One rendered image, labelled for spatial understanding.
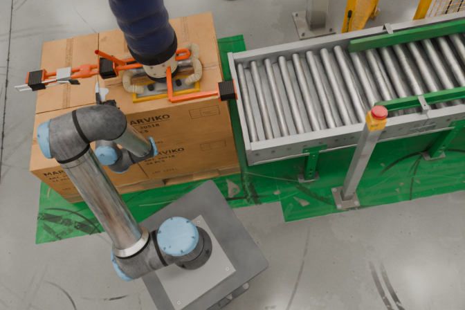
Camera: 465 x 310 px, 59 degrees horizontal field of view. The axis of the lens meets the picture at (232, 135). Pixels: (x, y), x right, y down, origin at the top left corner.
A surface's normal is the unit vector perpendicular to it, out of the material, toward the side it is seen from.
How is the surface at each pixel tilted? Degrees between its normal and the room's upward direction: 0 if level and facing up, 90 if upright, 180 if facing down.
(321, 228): 0
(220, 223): 0
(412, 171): 0
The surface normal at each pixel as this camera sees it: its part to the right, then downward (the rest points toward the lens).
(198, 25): -0.10, -0.48
